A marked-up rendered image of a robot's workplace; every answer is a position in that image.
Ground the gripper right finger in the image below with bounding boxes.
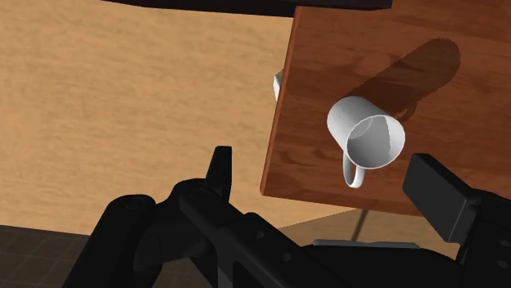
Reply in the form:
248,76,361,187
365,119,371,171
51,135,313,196
402,153,511,288

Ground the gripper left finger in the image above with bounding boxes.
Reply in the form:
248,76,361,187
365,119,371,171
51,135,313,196
61,146,337,288

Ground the white mug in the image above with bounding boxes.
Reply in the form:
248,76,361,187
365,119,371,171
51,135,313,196
326,95,406,189

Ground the brown wooden table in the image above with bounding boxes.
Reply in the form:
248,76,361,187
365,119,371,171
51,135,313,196
260,6,511,217

